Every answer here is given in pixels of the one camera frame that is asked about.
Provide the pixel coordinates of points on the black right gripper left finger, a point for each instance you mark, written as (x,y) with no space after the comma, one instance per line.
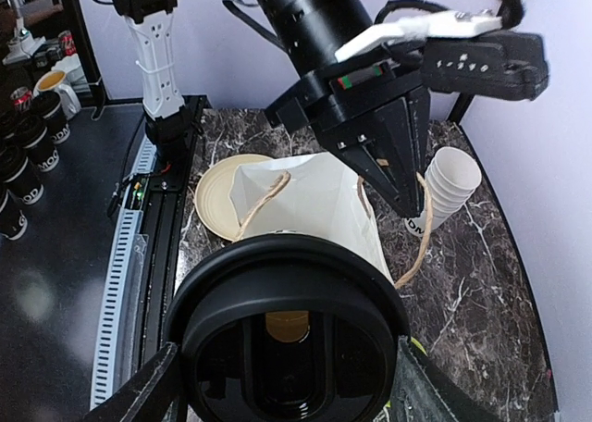
(148,394)

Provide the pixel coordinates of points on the lime green bowl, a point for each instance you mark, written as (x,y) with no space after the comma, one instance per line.
(409,394)

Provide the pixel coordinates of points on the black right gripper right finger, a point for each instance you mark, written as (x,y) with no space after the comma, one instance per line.
(447,402)

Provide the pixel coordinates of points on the white slotted cable duct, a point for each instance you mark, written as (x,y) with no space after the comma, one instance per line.
(113,362)

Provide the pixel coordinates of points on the beige round plate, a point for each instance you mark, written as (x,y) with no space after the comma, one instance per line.
(211,199)

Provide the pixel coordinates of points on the black plastic cup lid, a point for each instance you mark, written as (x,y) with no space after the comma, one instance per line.
(286,328)

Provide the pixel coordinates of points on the black front table rail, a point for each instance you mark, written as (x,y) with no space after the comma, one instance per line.
(163,209)

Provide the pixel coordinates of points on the stack of white paper cups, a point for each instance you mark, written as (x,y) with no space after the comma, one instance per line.
(452,178)

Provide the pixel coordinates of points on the cream paper bag with handles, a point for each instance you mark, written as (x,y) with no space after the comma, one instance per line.
(313,195)

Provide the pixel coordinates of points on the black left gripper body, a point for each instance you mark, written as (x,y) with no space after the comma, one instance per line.
(326,104)

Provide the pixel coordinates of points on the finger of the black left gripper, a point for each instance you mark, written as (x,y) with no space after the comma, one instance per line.
(419,114)
(379,145)

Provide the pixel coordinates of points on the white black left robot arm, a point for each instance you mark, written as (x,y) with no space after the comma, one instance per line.
(167,49)

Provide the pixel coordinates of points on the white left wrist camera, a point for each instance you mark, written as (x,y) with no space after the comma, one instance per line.
(470,54)

